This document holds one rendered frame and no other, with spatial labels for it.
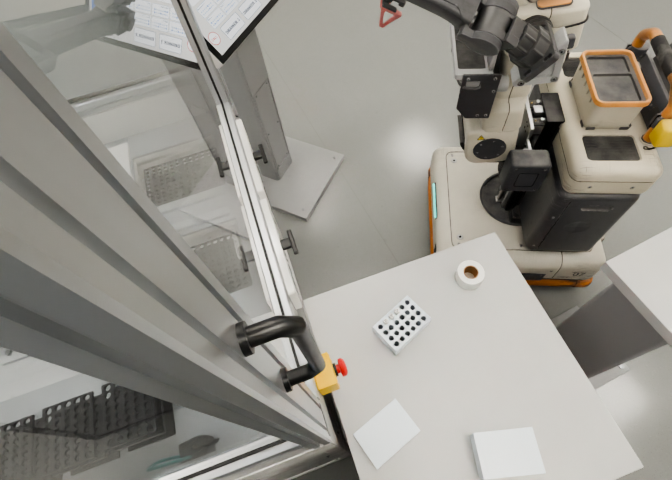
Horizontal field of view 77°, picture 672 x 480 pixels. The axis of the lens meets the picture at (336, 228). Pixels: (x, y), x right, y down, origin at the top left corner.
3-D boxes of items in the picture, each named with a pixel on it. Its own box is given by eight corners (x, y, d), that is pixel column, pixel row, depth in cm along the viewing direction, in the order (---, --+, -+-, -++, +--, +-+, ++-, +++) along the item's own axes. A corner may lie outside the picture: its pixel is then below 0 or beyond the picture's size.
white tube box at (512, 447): (525, 428, 95) (532, 426, 90) (537, 473, 90) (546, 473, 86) (468, 434, 95) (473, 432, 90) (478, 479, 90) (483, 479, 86)
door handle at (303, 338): (324, 356, 48) (295, 296, 31) (331, 378, 46) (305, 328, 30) (283, 371, 47) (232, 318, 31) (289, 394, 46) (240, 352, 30)
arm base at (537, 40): (560, 58, 89) (550, 23, 95) (536, 38, 86) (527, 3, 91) (525, 84, 96) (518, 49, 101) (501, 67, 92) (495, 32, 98)
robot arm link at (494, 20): (520, 51, 90) (531, 27, 90) (488, 26, 86) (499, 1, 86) (491, 56, 99) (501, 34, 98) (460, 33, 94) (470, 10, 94)
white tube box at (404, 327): (406, 300, 112) (407, 295, 109) (430, 322, 108) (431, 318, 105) (372, 331, 109) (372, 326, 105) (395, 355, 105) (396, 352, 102)
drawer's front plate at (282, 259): (274, 218, 122) (265, 196, 112) (302, 308, 107) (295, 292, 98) (268, 220, 122) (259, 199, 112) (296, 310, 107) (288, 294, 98)
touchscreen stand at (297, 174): (344, 158, 235) (324, -28, 148) (307, 221, 217) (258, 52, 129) (268, 133, 250) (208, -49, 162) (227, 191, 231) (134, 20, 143)
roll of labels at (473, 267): (471, 295, 111) (474, 289, 108) (449, 279, 114) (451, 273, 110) (486, 276, 113) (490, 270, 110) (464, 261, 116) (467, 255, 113)
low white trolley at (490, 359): (453, 315, 185) (494, 231, 120) (531, 468, 155) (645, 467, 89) (329, 362, 180) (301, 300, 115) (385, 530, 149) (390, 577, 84)
